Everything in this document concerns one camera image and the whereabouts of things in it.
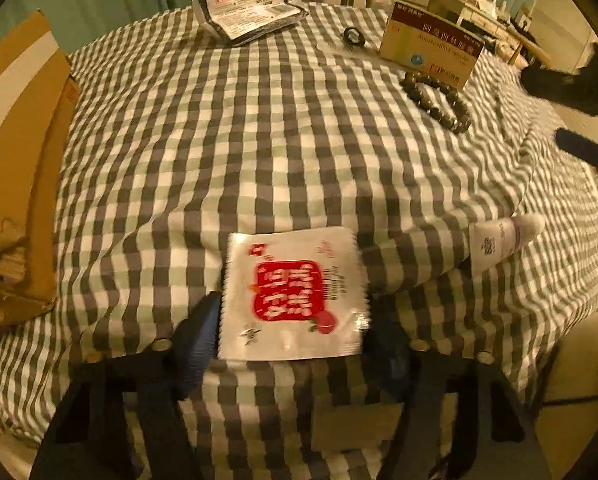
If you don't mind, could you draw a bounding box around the brown cardboard box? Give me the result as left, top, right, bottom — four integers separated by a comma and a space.
0, 8, 82, 338

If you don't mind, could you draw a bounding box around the brown and yellow medicine box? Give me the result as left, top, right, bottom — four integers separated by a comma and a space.
378, 0, 486, 91

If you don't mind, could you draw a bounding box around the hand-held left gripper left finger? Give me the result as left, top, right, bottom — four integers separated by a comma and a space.
29, 291, 222, 480

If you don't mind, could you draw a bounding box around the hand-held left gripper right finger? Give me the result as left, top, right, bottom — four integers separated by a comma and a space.
364, 300, 554, 480

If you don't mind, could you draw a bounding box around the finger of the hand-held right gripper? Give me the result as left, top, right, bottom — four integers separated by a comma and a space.
521, 62, 598, 117
554, 127, 598, 176

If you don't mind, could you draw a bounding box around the grey checkered cloth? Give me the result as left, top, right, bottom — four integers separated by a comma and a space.
0, 0, 598, 480

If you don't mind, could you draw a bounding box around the dark bead bracelet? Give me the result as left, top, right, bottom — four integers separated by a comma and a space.
399, 71, 472, 135

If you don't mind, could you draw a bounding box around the white dressing table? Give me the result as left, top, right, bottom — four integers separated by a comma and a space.
429, 0, 532, 63

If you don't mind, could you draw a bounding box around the white tube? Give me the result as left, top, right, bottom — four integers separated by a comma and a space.
469, 212, 547, 271

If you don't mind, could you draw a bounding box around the small black ring clip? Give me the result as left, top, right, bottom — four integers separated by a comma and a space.
340, 26, 366, 51

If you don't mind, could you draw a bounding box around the black package white label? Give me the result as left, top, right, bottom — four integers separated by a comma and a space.
191, 0, 307, 48

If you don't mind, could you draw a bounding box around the white sauce packet red label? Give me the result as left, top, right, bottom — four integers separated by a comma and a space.
216, 226, 371, 362

